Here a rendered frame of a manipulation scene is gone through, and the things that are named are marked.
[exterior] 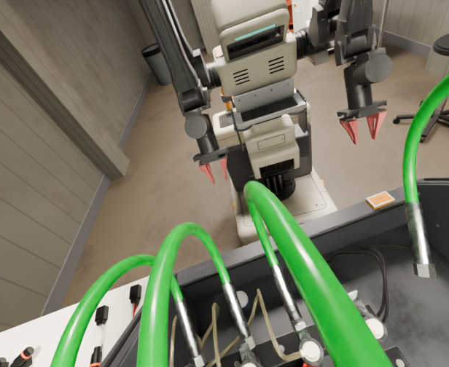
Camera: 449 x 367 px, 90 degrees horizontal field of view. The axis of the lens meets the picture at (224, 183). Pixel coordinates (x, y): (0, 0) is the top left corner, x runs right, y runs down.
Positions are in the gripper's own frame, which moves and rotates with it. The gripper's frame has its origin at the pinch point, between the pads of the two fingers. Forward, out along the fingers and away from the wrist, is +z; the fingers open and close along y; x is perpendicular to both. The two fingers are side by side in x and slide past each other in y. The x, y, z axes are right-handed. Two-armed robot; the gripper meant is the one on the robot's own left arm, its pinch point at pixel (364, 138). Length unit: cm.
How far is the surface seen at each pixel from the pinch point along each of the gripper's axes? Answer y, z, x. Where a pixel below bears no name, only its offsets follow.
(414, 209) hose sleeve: -13.2, 0.8, -37.9
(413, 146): -11.9, -7.2, -36.4
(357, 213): -11.1, 13.2, -15.6
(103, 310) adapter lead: -73, 14, -29
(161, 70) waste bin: -153, -132, 416
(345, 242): -13.8, 22.6, -12.5
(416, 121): -12.3, -10.6, -37.8
